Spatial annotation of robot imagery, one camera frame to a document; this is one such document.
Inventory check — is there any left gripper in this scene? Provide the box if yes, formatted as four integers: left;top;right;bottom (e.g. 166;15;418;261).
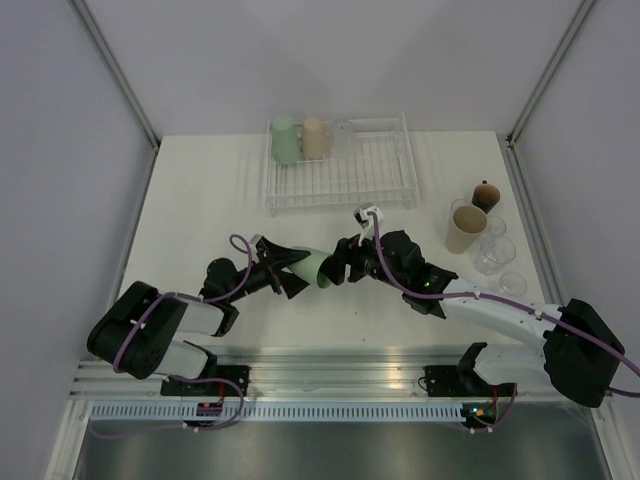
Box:
227;238;318;303

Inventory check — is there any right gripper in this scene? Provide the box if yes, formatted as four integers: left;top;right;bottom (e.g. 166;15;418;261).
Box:
316;225;407;291

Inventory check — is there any beige plastic cup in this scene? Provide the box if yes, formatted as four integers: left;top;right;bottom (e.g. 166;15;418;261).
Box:
445;205;488;254

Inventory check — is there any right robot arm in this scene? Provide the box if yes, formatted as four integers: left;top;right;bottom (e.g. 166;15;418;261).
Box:
320;231;624;408

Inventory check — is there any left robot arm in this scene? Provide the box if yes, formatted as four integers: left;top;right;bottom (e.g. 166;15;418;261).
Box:
87;234;311;396

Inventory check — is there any peach cup in rack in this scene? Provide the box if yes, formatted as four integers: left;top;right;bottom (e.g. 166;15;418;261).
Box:
301;117;329;160

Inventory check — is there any clear glass in rack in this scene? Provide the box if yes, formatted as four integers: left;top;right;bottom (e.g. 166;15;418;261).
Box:
330;119;355;158

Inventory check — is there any tall green cup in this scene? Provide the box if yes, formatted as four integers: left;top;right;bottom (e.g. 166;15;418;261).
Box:
270;115;303;165

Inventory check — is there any clear glass near brown cup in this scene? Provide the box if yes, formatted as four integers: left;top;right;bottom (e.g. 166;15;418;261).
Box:
450;198;468;215

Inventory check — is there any large clear glass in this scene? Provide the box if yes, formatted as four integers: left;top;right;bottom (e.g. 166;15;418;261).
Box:
474;236;517;276

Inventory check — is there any dark brown cup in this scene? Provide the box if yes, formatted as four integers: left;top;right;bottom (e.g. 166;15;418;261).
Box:
471;180;501;214

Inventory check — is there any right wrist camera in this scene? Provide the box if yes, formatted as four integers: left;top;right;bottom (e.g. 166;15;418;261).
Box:
353;204;384;245

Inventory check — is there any white wire dish rack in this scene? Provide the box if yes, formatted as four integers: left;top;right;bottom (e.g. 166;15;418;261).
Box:
264;114;418;215

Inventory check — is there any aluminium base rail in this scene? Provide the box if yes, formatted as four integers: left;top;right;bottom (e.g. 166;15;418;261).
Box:
69;344;621;401

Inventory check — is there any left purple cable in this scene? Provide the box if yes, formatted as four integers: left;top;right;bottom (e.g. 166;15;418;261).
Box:
89;233;256;440

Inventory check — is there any purple cable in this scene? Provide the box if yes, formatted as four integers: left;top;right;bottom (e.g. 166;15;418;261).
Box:
369;212;640;397
89;233;256;440

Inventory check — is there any white slotted cable duct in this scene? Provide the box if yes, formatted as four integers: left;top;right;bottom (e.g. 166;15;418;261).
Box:
90;401;465;423

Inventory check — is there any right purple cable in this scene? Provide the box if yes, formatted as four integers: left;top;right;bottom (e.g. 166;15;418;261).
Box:
369;212;640;397

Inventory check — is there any left frame post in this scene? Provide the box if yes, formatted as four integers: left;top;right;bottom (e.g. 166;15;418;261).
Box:
67;0;161;153

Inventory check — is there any frame post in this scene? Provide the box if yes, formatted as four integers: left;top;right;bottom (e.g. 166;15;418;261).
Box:
67;0;161;153
505;0;599;149

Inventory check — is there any right frame post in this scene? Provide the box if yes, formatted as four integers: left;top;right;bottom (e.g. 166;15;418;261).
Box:
505;0;599;149

